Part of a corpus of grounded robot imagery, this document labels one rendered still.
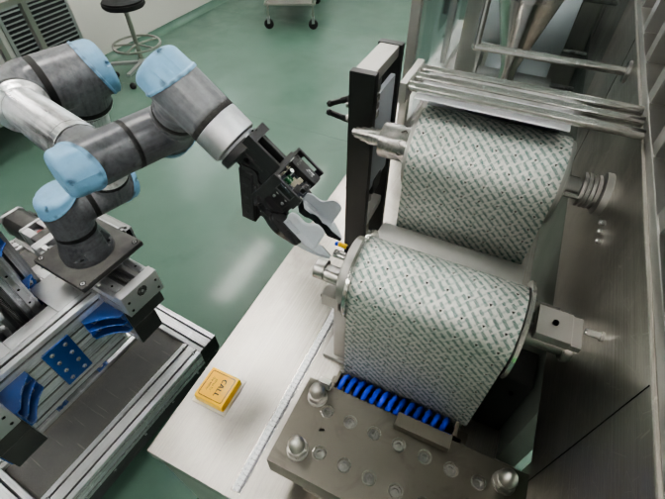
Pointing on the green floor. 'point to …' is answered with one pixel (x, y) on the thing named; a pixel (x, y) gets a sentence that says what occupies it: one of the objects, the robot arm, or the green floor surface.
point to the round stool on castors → (130, 31)
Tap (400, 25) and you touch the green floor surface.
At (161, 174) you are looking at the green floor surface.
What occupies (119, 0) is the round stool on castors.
